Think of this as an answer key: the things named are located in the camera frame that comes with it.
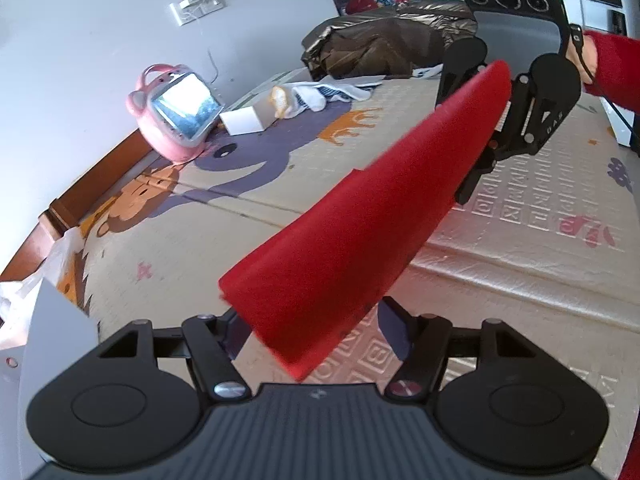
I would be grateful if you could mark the pink toy screen device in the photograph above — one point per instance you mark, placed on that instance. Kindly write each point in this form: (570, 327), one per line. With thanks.
(185, 105)

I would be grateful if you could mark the person's red clothing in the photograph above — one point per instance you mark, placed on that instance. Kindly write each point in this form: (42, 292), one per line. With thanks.
(632, 465)

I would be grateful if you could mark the orange plastic packet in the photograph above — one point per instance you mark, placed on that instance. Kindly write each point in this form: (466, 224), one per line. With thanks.
(281, 102)

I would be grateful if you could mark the person's right forearm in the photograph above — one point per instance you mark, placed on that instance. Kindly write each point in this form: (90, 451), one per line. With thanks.
(615, 65)

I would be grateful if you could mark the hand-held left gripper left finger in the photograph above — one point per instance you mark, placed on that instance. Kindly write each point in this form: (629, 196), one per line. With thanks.
(235, 335)

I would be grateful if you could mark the white plastic bag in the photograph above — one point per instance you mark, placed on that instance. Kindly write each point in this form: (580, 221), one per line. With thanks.
(20, 305)

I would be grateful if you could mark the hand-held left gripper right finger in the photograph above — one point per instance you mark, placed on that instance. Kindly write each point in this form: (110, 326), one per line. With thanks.
(395, 327)

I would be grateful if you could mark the white wall socket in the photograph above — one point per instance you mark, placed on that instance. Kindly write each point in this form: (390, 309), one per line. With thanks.
(197, 5)

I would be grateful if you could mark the red shopping bag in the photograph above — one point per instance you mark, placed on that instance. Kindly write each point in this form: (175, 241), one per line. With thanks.
(375, 220)

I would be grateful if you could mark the brown padded jacket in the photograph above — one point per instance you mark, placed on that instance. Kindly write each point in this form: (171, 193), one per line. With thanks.
(375, 40)

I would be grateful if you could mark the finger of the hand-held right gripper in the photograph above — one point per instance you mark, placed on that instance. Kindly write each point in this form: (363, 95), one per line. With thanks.
(525, 130)
(447, 87)

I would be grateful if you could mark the white striped cloth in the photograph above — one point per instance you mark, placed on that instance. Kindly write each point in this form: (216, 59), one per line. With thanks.
(312, 97)

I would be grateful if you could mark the small white box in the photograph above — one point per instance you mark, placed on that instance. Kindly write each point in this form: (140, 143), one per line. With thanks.
(245, 120)

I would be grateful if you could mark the brown wooden baseboard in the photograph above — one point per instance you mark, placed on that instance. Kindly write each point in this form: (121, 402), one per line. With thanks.
(75, 195)

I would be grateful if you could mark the white cardboard box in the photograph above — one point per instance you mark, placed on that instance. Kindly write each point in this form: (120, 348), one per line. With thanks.
(55, 330)

